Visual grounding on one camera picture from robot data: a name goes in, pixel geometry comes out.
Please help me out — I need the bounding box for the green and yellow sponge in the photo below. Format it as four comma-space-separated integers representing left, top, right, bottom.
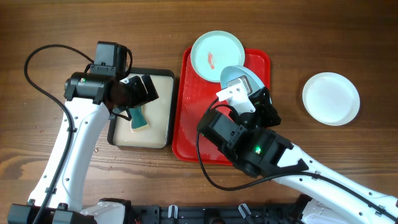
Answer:
129, 106, 149, 131

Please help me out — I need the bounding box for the light blue plate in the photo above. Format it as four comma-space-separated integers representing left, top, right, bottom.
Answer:
190, 30, 246, 83
220, 65, 265, 96

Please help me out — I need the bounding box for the white plate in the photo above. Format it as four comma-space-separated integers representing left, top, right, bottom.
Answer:
302, 72, 361, 126

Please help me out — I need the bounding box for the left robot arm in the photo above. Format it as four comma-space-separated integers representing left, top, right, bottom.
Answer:
7, 41, 159, 223

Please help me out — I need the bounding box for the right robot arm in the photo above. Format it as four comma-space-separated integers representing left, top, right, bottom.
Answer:
197, 87, 397, 223

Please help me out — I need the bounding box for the black tray with soapy water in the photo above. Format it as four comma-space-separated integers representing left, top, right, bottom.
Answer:
107, 67, 175, 149

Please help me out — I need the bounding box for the red plastic tray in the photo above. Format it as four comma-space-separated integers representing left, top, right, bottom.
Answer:
172, 47, 271, 162

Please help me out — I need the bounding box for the left black cable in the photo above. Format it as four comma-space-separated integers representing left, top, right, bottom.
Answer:
24, 44, 95, 224

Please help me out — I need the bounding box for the black cable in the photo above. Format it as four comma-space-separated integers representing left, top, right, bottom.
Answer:
195, 98, 398, 223
24, 44, 95, 224

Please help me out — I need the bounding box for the right black cable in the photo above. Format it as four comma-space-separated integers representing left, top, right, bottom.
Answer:
195, 98, 398, 223

